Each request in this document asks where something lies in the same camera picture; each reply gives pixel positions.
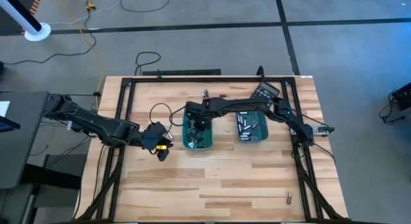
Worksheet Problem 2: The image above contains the black desk calculator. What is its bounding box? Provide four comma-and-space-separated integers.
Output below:
249, 82, 280, 103

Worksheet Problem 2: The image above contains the black aluminium table frame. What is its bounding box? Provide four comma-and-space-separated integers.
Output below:
75, 74, 349, 224

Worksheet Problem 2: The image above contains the black desk base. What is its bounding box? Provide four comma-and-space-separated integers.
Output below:
19, 162, 82, 190

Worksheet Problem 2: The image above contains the bright teal plastic bin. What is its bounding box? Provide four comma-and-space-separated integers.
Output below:
182, 114, 215, 151

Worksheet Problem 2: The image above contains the grey cabinet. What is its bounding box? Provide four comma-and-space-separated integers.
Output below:
0, 184, 35, 224

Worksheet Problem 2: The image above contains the black floor cable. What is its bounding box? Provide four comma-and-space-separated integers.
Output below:
0, 7, 97, 66
119, 0, 172, 13

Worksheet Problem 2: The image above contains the dark tablet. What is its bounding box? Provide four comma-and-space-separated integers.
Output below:
0, 116, 21, 134

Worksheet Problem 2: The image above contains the looped black cable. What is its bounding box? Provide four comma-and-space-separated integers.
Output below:
133, 51, 162, 77

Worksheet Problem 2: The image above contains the yellow cable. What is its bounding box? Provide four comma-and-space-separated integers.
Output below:
51, 0, 105, 109

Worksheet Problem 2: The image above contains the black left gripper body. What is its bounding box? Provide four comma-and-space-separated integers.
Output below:
141, 121, 168, 151

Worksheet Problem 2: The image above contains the grey desk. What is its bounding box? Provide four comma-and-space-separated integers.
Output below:
0, 90, 49, 190

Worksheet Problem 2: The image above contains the white floor cable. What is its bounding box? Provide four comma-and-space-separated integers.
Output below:
47, 0, 128, 26

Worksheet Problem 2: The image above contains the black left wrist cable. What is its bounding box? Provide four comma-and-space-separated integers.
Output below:
148, 102, 174, 126

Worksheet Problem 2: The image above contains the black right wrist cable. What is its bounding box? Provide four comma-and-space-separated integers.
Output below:
168, 105, 188, 127

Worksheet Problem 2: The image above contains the black power strip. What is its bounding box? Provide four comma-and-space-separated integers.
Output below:
142, 69, 222, 76

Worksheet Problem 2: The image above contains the dusty blue-teal plastic bin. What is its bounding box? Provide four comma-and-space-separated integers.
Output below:
236, 110, 270, 144

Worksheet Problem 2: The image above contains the black equipment box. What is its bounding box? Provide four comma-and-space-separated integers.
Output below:
378, 81, 411, 125

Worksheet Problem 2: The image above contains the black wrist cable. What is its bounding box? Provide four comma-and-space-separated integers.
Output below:
168, 105, 188, 127
148, 102, 174, 126

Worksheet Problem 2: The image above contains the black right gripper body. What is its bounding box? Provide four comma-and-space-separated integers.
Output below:
185, 101, 215, 132

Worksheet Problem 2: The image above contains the white floor stand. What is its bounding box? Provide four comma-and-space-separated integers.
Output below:
0, 0, 52, 42

